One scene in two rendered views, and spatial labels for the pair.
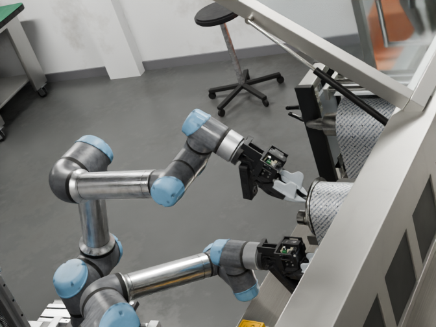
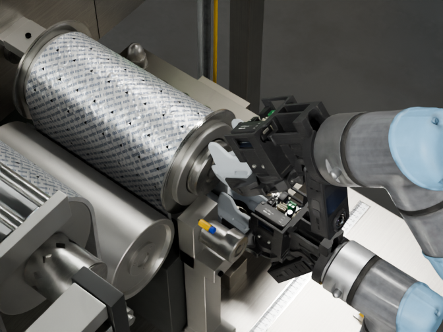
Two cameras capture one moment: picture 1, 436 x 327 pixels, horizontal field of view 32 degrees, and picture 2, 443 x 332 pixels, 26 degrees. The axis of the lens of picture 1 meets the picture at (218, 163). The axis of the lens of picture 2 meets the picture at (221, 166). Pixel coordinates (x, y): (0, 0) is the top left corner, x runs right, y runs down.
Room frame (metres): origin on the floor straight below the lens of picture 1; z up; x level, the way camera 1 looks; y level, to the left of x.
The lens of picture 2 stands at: (2.30, -0.18, 2.19)
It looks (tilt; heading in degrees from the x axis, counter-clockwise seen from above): 53 degrees down; 179
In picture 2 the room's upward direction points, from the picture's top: straight up
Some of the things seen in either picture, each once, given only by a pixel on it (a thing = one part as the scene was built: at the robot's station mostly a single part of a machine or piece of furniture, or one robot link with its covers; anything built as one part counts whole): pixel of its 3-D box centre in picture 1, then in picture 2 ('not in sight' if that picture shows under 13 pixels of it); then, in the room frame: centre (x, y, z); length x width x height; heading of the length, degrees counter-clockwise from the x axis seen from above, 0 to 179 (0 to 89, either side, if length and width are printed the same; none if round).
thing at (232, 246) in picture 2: (302, 217); (233, 245); (1.65, -0.16, 1.18); 0.04 x 0.02 x 0.04; 141
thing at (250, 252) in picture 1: (257, 255); (346, 271); (1.65, -0.01, 1.11); 0.08 x 0.05 x 0.08; 141
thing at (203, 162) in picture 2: not in sight; (207, 166); (1.58, -0.19, 1.25); 0.07 x 0.02 x 0.07; 141
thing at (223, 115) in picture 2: (319, 206); (200, 161); (1.57, -0.20, 1.25); 0.15 x 0.01 x 0.15; 141
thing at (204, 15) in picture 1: (233, 52); not in sight; (4.89, -0.36, 0.34); 0.56 x 0.54 x 0.67; 74
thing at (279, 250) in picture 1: (282, 256); (297, 235); (1.60, -0.08, 1.12); 0.12 x 0.08 x 0.09; 51
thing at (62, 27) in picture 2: not in sight; (53, 70); (1.41, -0.40, 1.25); 0.15 x 0.01 x 0.15; 141
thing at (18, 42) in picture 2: not in sight; (26, 37); (1.39, -0.44, 1.28); 0.06 x 0.05 x 0.02; 51
